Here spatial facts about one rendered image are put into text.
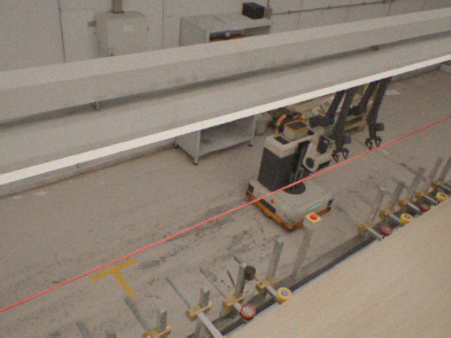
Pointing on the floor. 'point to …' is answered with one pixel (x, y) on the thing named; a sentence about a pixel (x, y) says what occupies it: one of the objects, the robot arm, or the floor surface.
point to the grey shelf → (191, 35)
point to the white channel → (196, 63)
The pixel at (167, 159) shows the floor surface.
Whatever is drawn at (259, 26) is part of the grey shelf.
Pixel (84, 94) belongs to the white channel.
